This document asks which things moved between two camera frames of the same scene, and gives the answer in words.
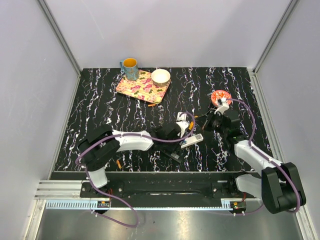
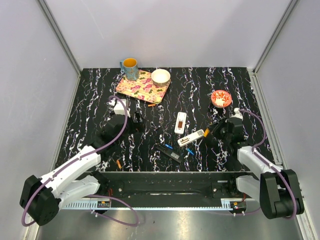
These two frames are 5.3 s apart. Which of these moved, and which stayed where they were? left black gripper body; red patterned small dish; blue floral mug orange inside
Moved: left black gripper body
Stayed: blue floral mug orange inside; red patterned small dish
